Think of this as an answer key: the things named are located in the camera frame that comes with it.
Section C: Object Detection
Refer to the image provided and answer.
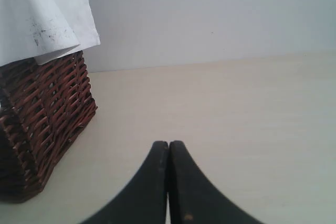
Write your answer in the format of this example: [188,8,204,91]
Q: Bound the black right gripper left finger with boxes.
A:
[83,141,169,223]

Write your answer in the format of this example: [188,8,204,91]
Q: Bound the white t-shirt red lettering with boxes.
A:
[1,0,100,66]

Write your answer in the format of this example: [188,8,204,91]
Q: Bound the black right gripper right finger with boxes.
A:
[169,141,261,224]

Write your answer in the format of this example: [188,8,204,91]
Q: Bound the dark brown wicker basket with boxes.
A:
[1,51,97,202]

